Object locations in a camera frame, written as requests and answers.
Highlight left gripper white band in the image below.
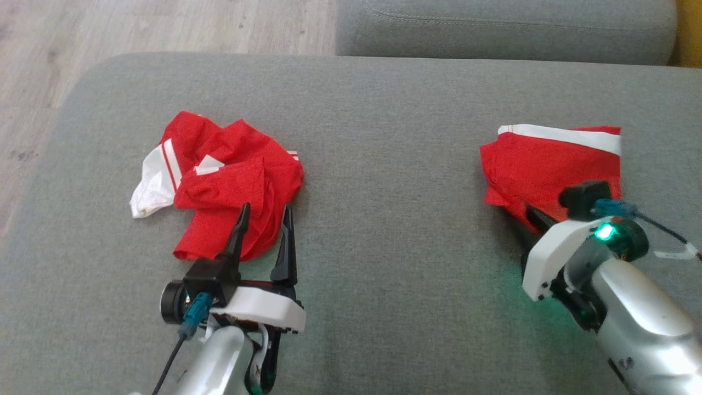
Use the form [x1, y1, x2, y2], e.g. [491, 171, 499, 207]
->
[160, 203, 307, 335]

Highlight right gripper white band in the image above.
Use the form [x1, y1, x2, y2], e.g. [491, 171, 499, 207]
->
[509, 203, 650, 302]

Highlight red shorts white trim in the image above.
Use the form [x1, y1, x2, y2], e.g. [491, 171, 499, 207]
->
[480, 125, 622, 234]

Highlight red jersey white sleeves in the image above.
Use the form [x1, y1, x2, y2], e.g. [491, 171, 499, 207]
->
[130, 111, 305, 262]

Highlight grey sofa seat cushion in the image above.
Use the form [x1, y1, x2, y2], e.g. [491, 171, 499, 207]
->
[0, 52, 702, 395]

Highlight grey sofa back cushion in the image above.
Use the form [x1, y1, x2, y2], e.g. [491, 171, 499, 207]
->
[335, 0, 678, 67]

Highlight yellow cushion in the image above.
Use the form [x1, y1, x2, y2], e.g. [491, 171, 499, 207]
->
[674, 0, 702, 69]

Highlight right black cable blue plug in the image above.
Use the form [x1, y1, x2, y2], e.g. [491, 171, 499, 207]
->
[592, 198, 702, 262]

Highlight black cable blue plug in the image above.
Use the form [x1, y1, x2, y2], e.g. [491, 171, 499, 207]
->
[592, 198, 702, 262]
[151, 292, 213, 395]

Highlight left black cable blue plug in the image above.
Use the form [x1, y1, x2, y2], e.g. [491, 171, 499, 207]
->
[151, 292, 213, 395]

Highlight white tag on right cable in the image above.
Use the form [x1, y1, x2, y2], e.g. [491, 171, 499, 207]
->
[654, 244, 701, 262]

